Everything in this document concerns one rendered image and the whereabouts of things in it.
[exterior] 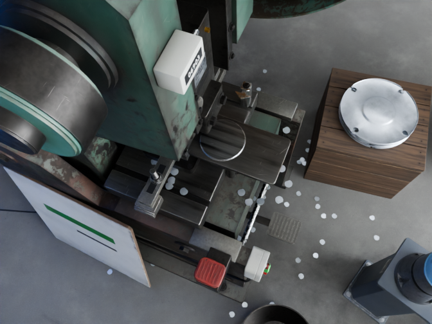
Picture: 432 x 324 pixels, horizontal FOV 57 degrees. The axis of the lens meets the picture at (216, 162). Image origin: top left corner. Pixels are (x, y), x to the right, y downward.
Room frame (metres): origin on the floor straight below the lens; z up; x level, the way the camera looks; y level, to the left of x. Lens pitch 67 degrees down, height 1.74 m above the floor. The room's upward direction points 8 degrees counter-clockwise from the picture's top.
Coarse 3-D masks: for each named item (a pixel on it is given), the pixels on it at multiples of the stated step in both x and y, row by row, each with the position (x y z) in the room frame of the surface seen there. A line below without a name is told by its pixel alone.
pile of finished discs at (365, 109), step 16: (368, 80) 0.84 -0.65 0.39; (384, 80) 0.83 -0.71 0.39; (352, 96) 0.78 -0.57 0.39; (368, 96) 0.77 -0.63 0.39; (384, 96) 0.76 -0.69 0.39; (400, 96) 0.75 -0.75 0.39; (352, 112) 0.71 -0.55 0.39; (368, 112) 0.70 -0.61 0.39; (384, 112) 0.69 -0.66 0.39; (400, 112) 0.68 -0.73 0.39; (416, 112) 0.67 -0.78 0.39; (352, 128) 0.64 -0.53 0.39; (368, 128) 0.63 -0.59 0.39; (384, 128) 0.62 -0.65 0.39; (400, 128) 0.62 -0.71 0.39; (368, 144) 0.58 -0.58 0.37; (384, 144) 0.56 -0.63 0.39
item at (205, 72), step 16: (176, 0) 0.59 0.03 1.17; (192, 16) 0.55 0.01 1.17; (208, 16) 0.55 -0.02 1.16; (192, 32) 0.51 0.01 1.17; (208, 32) 0.53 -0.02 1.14; (208, 48) 0.54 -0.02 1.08; (208, 64) 0.53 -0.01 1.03; (208, 80) 0.53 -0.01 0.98; (208, 96) 0.49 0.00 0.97; (224, 96) 0.50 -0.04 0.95; (208, 112) 0.45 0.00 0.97; (208, 128) 0.44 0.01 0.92
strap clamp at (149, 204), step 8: (160, 160) 0.45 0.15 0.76; (168, 160) 0.45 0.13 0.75; (152, 168) 0.41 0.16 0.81; (160, 168) 0.42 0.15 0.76; (168, 168) 0.42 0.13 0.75; (152, 176) 0.39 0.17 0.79; (160, 176) 0.40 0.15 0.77; (152, 184) 0.38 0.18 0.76; (160, 184) 0.38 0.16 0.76; (144, 192) 0.36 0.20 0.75; (152, 192) 0.36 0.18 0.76; (136, 200) 0.35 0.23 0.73; (144, 200) 0.34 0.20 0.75; (152, 200) 0.34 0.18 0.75; (160, 200) 0.34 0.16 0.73; (136, 208) 0.33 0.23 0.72; (144, 208) 0.33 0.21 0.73; (152, 208) 0.32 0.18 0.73; (152, 216) 0.30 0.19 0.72
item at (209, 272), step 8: (200, 264) 0.16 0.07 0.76; (208, 264) 0.15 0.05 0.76; (216, 264) 0.15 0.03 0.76; (200, 272) 0.14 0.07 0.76; (208, 272) 0.14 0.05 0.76; (216, 272) 0.13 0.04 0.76; (224, 272) 0.13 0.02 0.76; (200, 280) 0.12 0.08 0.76; (208, 280) 0.12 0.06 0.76; (216, 280) 0.11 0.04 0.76
